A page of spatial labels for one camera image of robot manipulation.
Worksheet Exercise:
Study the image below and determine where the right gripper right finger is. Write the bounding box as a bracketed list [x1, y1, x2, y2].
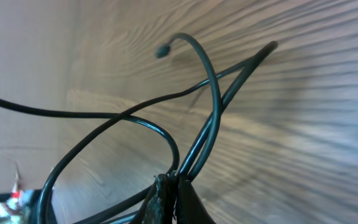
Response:
[175, 176, 215, 224]

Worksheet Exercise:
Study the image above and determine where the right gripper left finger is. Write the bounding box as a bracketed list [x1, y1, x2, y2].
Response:
[137, 174, 177, 224]

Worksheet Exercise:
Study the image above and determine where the black usb cable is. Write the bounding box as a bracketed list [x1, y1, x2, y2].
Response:
[0, 40, 279, 224]

